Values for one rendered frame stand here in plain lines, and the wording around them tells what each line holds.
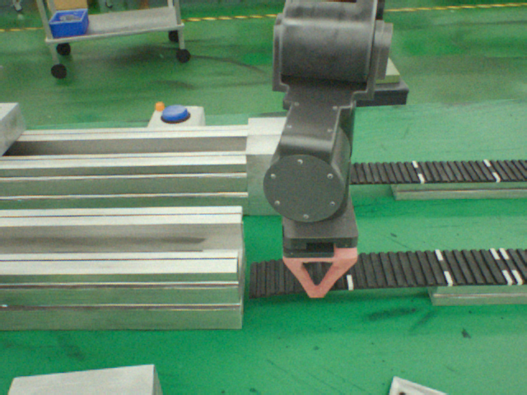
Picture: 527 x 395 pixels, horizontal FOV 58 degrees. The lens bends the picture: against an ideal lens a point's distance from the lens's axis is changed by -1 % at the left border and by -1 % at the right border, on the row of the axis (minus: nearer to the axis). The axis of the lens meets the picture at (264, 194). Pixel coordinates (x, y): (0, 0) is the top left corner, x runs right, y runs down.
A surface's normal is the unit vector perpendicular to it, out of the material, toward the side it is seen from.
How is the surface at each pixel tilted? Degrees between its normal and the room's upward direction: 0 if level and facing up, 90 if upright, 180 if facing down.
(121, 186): 90
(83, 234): 90
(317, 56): 97
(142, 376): 0
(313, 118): 5
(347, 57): 91
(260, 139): 0
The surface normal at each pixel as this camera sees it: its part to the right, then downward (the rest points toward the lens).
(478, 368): -0.03, -0.82
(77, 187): -0.01, 0.58
